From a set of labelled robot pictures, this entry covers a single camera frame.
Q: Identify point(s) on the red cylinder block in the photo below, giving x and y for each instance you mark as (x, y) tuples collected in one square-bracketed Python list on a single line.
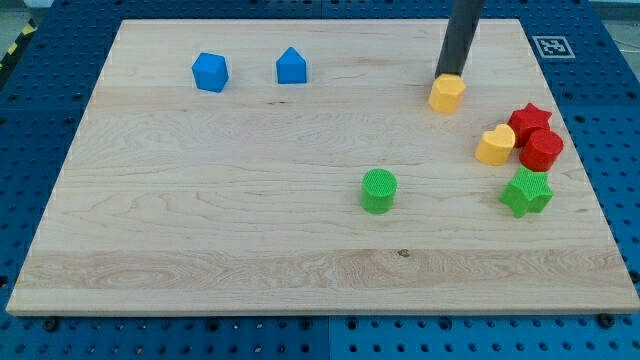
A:
[(541, 150)]

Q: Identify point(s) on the white fiducial marker tag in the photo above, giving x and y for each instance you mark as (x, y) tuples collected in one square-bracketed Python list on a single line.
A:
[(553, 47)]

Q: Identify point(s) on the blue cube block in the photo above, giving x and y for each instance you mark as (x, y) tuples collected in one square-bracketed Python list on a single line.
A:
[(210, 72)]

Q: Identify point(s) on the yellow hexagon block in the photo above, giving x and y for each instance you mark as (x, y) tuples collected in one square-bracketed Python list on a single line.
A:
[(447, 93)]

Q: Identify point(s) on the yellow heart block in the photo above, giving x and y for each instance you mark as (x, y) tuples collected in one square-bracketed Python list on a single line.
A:
[(495, 146)]

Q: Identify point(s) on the wooden board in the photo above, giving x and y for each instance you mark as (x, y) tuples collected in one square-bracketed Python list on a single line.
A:
[(176, 201)]

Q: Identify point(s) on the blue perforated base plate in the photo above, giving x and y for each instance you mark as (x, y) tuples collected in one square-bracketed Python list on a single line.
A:
[(45, 96)]

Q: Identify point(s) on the green star block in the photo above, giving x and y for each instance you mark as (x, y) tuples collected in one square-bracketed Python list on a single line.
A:
[(527, 192)]

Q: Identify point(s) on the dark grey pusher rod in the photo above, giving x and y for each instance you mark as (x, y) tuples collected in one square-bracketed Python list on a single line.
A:
[(459, 35)]

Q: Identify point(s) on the blue pentagon house block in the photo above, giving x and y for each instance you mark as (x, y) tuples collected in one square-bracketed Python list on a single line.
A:
[(291, 67)]

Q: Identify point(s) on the green cylinder block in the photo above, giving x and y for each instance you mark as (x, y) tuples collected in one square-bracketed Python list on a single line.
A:
[(378, 188)]

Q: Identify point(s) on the red star block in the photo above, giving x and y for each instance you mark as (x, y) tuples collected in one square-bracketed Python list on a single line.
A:
[(525, 121)]

